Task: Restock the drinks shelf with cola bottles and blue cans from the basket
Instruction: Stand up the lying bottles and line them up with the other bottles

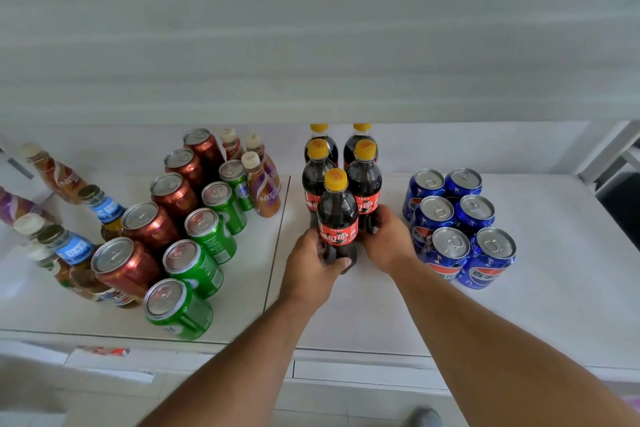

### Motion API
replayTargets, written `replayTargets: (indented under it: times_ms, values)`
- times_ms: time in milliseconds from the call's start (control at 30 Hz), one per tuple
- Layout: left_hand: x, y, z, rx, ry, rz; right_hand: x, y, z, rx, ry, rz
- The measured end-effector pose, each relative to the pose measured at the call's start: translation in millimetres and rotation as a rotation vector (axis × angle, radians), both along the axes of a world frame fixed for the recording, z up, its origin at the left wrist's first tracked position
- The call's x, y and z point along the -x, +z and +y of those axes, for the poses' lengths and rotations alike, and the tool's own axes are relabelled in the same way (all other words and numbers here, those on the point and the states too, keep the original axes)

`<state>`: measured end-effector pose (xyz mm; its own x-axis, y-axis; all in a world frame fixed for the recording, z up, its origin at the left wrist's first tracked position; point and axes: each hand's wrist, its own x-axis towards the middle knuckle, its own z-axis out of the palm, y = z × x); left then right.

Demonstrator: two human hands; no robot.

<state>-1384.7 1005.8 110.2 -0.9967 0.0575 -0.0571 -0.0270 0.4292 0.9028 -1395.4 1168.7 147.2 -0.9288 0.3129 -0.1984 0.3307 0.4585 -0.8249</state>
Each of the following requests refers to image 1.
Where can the person's left hand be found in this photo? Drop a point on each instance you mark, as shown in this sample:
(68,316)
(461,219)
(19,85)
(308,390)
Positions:
(307,281)

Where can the person's right hand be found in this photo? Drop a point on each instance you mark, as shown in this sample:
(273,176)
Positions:
(390,241)

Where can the blue Pepsi can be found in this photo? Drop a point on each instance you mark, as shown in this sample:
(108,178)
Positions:
(475,214)
(422,186)
(430,216)
(462,184)
(447,251)
(490,256)

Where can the cola bottle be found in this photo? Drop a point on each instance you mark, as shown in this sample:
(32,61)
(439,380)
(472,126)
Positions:
(357,134)
(322,136)
(364,181)
(315,176)
(338,214)

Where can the cola bottle front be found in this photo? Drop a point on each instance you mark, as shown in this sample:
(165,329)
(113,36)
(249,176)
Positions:
(315,176)
(364,181)

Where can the white metal shelf rack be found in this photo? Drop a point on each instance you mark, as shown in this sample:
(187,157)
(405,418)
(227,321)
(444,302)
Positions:
(550,291)

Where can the person's right forearm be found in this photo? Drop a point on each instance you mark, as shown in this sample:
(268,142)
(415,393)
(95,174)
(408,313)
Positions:
(500,356)

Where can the person's left forearm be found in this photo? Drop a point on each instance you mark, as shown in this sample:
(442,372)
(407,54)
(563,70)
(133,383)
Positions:
(235,371)

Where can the person's grey shoe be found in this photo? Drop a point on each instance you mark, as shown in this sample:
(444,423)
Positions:
(425,417)

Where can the purple label coffee bottle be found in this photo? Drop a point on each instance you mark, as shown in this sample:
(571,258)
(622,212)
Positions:
(262,191)
(267,161)

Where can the red label small bottle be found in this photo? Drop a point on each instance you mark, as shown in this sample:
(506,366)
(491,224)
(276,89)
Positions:
(231,144)

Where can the red drink can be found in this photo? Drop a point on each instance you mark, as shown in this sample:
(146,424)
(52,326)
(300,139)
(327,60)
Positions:
(125,266)
(205,149)
(175,196)
(185,166)
(147,226)

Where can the wrapped pack of small bottles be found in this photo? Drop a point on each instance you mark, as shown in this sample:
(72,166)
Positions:
(107,351)

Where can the blue label beer bottle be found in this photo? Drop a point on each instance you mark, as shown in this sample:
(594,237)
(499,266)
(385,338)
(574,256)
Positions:
(77,254)
(105,209)

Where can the black cabinet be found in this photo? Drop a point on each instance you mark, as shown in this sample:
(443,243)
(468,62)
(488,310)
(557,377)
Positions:
(622,201)

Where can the small white cap bottle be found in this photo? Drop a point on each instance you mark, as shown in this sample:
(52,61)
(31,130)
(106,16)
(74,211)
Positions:
(29,224)
(52,266)

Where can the brown coffee bottle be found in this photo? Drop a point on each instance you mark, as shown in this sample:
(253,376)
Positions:
(57,176)
(17,206)

